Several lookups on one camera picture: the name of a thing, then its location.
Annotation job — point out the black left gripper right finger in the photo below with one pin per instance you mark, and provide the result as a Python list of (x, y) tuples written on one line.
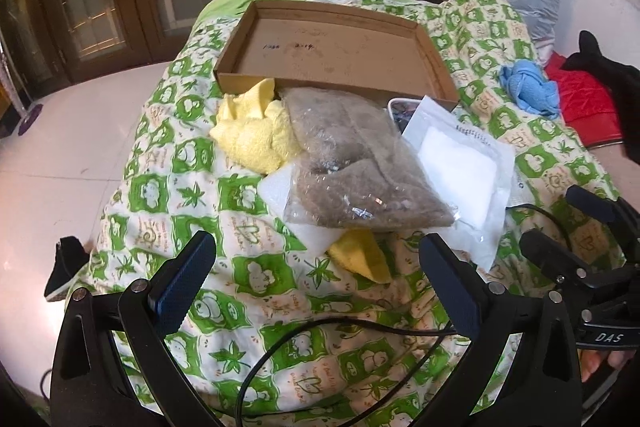
[(543, 385)]

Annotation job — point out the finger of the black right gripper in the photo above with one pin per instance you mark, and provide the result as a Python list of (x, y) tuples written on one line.
[(551, 258), (602, 209)]

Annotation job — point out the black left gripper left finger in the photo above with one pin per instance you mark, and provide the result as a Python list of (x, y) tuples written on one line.
[(89, 385)]

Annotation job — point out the white pad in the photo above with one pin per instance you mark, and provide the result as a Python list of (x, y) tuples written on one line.
[(471, 172)]

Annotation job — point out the cartoon print zip pouch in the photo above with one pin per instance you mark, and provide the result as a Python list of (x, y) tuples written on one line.
[(401, 111)]

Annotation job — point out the brown fuzzy item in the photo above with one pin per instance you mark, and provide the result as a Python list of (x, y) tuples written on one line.
[(355, 171)]

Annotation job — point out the person's right hand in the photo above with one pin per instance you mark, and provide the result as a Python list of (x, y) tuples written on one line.
[(591, 360)]

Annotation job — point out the black cloth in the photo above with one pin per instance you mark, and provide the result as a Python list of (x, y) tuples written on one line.
[(621, 80)]

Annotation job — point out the black slipper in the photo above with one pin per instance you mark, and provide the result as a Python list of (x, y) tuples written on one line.
[(70, 257)]

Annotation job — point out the blue towel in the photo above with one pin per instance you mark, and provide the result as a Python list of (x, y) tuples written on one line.
[(524, 81)]

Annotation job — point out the green patterned quilt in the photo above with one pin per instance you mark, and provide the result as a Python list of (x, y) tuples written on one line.
[(264, 281)]

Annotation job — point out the purple base floor stand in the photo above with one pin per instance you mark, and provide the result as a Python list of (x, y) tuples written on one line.
[(28, 115)]

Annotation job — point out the yellow towel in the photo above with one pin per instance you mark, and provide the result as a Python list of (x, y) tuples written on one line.
[(254, 131)]

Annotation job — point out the shallow cardboard box tray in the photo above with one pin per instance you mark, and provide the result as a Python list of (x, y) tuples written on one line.
[(331, 46)]

